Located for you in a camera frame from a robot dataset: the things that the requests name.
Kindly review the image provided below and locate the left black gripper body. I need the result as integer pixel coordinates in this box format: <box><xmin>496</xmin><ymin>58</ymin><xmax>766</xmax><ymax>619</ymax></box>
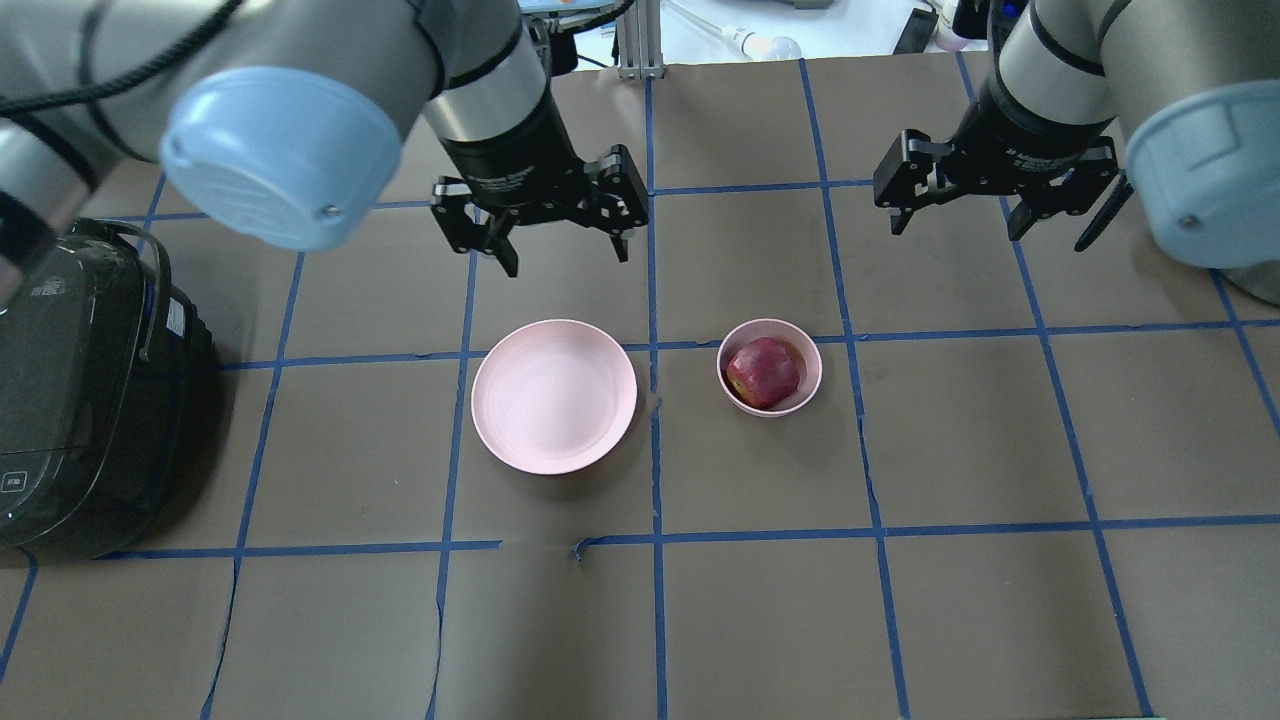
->
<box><xmin>436</xmin><ymin>100</ymin><xmax>588</xmax><ymax>225</ymax></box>

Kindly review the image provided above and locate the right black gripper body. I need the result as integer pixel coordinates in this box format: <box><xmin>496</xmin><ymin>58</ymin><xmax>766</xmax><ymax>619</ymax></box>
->
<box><xmin>945</xmin><ymin>90</ymin><xmax>1112</xmax><ymax>196</ymax></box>

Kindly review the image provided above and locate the pink bowl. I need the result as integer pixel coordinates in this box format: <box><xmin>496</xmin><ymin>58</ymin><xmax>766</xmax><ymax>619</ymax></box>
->
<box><xmin>716</xmin><ymin>318</ymin><xmax>824</xmax><ymax>418</ymax></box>

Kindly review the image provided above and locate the red apple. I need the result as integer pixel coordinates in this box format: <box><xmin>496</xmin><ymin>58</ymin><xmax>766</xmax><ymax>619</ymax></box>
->
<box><xmin>723</xmin><ymin>336</ymin><xmax>803</xmax><ymax>411</ymax></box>

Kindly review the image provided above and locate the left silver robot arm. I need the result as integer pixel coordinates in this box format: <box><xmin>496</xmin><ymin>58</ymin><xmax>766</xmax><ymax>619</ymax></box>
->
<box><xmin>3</xmin><ymin>1</ymin><xmax>649</xmax><ymax>304</ymax></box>

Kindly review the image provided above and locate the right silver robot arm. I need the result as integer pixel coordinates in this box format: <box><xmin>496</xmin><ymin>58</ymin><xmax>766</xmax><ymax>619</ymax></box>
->
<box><xmin>873</xmin><ymin>1</ymin><xmax>1279</xmax><ymax>305</ymax></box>

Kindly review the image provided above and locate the pink plate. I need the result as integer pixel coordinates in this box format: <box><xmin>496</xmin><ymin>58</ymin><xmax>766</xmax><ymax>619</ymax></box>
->
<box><xmin>470</xmin><ymin>319</ymin><xmax>639</xmax><ymax>477</ymax></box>

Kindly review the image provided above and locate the purple white cup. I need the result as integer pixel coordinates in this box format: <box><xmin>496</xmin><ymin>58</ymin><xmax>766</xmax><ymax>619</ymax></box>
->
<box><xmin>933</xmin><ymin>26</ymin><xmax>974</xmax><ymax>53</ymax></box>

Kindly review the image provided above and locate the light bulb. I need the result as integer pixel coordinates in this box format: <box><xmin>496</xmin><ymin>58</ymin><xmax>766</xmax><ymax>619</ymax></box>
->
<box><xmin>663</xmin><ymin>1</ymin><xmax>804</xmax><ymax>61</ymax></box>

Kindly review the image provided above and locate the black rice cooker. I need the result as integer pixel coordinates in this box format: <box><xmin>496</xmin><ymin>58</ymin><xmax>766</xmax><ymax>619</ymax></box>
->
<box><xmin>1</xmin><ymin>218</ymin><xmax>212</xmax><ymax>569</ymax></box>

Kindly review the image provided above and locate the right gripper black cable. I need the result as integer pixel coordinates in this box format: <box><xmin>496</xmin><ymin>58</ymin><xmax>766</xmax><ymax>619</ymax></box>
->
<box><xmin>1074</xmin><ymin>170</ymin><xmax>1137</xmax><ymax>252</ymax></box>

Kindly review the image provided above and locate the aluminium frame post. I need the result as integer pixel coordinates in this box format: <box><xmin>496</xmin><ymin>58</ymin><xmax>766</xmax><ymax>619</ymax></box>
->
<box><xmin>614</xmin><ymin>1</ymin><xmax>667</xmax><ymax>81</ymax></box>

